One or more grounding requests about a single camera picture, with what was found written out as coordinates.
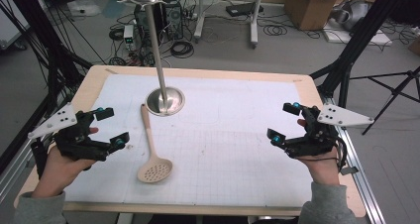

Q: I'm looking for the metal utensil stand with hooks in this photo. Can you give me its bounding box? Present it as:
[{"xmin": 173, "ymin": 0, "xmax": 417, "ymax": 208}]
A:
[{"xmin": 117, "ymin": 0, "xmax": 186, "ymax": 117}]

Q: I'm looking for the black flat box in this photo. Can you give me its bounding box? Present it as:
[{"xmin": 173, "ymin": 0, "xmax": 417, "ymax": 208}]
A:
[{"xmin": 225, "ymin": 1, "xmax": 264, "ymax": 18}]

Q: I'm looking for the small grey power supply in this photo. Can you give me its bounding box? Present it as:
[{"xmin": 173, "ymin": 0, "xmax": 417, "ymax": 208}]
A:
[{"xmin": 122, "ymin": 24, "xmax": 137, "ymax": 52}]

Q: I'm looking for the white flat board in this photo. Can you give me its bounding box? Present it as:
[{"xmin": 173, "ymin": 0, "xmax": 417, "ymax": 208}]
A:
[{"xmin": 322, "ymin": 20, "xmax": 394, "ymax": 48}]

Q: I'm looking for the thick black camera stand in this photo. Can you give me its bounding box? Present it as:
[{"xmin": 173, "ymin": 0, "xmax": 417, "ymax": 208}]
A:
[{"xmin": 310, "ymin": 0, "xmax": 410, "ymax": 109}]

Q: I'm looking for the white rolling stand frame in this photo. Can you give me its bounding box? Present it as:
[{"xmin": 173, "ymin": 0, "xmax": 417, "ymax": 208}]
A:
[{"xmin": 192, "ymin": 0, "xmax": 265, "ymax": 50}]

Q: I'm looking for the thin black tripod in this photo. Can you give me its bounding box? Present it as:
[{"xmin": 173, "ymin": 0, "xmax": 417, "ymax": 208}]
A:
[{"xmin": 350, "ymin": 64, "xmax": 420, "ymax": 136}]

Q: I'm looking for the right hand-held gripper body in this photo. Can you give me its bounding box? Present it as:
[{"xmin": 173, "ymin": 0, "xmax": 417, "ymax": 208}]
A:
[{"xmin": 284, "ymin": 103, "xmax": 375, "ymax": 160}]

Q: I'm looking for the person's left hand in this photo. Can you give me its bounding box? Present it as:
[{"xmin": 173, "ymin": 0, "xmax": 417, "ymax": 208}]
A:
[{"xmin": 31, "ymin": 126, "xmax": 100, "ymax": 198}]

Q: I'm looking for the black stand with cables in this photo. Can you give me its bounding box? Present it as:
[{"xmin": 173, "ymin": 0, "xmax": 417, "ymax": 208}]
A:
[{"xmin": 0, "ymin": 0, "xmax": 93, "ymax": 101}]

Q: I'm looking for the person's right hand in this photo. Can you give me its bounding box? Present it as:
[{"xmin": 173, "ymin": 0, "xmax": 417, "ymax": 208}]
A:
[{"xmin": 295, "ymin": 118, "xmax": 342, "ymax": 186}]

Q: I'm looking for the beige slotted spoon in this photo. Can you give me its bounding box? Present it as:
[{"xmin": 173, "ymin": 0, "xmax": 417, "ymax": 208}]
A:
[{"xmin": 137, "ymin": 103, "xmax": 173, "ymax": 184}]

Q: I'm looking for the black cable coil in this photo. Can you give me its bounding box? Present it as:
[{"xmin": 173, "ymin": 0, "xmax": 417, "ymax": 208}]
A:
[
  {"xmin": 108, "ymin": 28, "xmax": 125, "ymax": 42},
  {"xmin": 169, "ymin": 40, "xmax": 195, "ymax": 59},
  {"xmin": 262, "ymin": 24, "xmax": 288, "ymax": 37}
]

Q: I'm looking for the large cardboard box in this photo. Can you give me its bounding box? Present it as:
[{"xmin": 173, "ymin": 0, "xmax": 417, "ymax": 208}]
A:
[{"xmin": 284, "ymin": 0, "xmax": 348, "ymax": 32}]

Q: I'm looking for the small cardboard box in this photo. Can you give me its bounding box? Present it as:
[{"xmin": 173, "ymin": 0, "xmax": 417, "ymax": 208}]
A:
[{"xmin": 407, "ymin": 37, "xmax": 420, "ymax": 56}]

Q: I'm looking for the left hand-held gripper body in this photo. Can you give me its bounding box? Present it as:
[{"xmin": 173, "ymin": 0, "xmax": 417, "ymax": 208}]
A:
[{"xmin": 28, "ymin": 102, "xmax": 113, "ymax": 163}]

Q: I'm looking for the grey shiny bag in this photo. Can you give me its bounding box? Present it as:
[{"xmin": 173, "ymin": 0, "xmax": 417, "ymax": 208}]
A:
[{"xmin": 330, "ymin": 0, "xmax": 372, "ymax": 32}]

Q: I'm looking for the white plastic sheet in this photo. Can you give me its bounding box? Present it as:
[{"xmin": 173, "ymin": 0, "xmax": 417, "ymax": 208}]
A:
[{"xmin": 67, "ymin": 0, "xmax": 102, "ymax": 18}]

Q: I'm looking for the white grid mat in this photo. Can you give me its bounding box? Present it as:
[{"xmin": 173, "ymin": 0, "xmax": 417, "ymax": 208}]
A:
[{"xmin": 63, "ymin": 73, "xmax": 313, "ymax": 208}]

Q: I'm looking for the black computer tower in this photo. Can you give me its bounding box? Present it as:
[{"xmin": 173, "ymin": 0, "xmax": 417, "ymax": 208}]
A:
[{"xmin": 133, "ymin": 0, "xmax": 184, "ymax": 44}]

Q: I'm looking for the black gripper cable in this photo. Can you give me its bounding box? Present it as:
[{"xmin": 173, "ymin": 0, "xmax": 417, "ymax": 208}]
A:
[
  {"xmin": 30, "ymin": 138, "xmax": 50, "ymax": 180},
  {"xmin": 334, "ymin": 136, "xmax": 349, "ymax": 172}
]

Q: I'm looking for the aluminium rail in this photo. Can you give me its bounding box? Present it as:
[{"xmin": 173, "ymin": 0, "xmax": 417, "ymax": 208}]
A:
[
  {"xmin": 0, "ymin": 136, "xmax": 38, "ymax": 202},
  {"xmin": 321, "ymin": 96, "xmax": 385, "ymax": 224}
]

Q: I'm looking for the grey tape piece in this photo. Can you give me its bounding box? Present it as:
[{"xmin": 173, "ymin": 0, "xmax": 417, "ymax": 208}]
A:
[{"xmin": 340, "ymin": 166, "xmax": 360, "ymax": 176}]

